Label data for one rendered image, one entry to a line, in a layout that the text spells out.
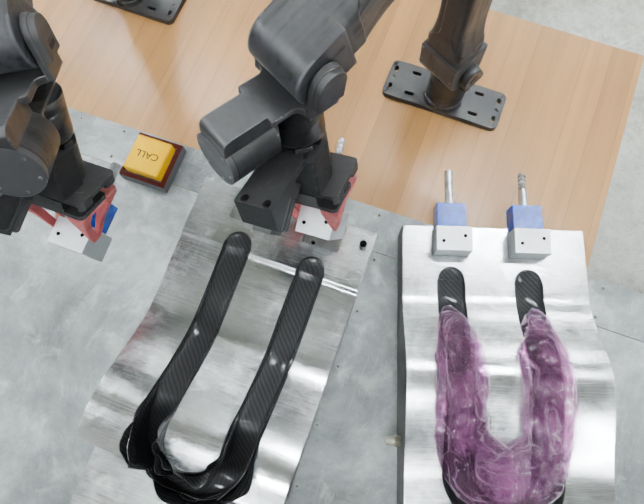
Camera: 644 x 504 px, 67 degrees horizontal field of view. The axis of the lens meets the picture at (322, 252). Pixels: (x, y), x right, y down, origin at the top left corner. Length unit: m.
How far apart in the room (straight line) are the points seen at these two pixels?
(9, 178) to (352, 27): 0.33
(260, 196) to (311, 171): 0.06
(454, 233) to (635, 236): 1.22
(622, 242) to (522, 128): 1.01
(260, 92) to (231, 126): 0.05
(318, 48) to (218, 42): 0.56
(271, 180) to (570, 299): 0.46
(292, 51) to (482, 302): 0.44
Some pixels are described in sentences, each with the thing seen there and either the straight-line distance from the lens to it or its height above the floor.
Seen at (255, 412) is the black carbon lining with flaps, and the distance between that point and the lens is 0.64.
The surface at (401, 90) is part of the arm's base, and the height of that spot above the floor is 0.81.
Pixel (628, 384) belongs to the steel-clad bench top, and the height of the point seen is 0.80.
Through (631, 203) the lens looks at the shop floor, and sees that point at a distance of 1.91.
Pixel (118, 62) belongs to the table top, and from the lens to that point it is 1.00.
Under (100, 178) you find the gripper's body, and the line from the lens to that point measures 0.62.
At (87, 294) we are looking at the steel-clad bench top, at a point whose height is 0.80.
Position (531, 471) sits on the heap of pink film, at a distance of 0.68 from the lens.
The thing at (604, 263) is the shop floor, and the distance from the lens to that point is 1.80.
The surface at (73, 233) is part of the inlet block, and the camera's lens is 0.69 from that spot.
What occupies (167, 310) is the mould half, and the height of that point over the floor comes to 0.88.
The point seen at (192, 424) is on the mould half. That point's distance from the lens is 0.63.
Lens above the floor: 1.54
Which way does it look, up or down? 75 degrees down
